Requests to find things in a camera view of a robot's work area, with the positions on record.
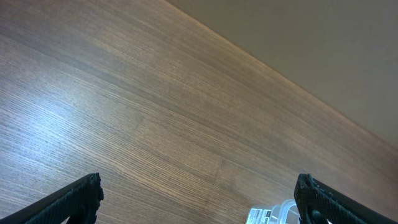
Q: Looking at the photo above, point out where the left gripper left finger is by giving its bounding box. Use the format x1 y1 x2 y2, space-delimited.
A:
1 173 104 224

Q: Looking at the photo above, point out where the clear plastic container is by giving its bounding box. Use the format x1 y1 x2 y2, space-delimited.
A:
246 199 300 224

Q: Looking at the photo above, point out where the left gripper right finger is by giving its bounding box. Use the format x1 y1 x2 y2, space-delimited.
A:
294 174 397 224

